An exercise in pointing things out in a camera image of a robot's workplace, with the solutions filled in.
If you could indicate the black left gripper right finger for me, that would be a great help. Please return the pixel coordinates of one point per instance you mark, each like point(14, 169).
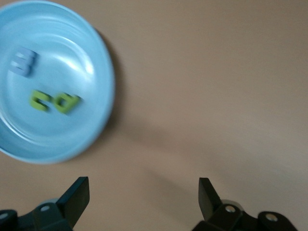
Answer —
point(211, 207)

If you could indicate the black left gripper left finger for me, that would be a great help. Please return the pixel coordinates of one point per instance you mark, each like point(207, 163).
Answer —
point(69, 207)

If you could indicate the green foam letter p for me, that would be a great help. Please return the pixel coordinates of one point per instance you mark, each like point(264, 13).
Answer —
point(66, 107)

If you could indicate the green foam letter r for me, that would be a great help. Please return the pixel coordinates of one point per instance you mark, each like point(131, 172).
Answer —
point(36, 102)

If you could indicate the blue three-pronged foam letter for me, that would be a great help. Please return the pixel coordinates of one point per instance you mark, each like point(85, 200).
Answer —
point(24, 62)

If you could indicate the blue round plate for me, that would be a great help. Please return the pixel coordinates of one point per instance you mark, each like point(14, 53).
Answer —
point(60, 134)

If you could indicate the brown table cover mat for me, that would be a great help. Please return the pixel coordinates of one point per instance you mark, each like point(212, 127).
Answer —
point(216, 72)

